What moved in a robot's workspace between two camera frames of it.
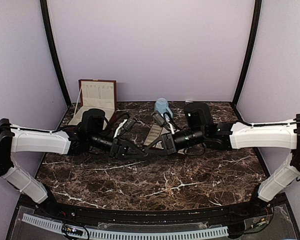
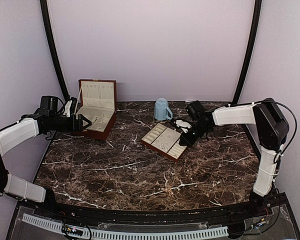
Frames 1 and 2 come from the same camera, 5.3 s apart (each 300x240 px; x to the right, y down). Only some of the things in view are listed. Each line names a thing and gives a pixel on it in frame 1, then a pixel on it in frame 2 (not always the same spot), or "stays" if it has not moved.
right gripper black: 169,146 to 189,142
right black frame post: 258,5 stays
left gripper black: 120,148 to 78,123
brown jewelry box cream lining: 96,94 stays
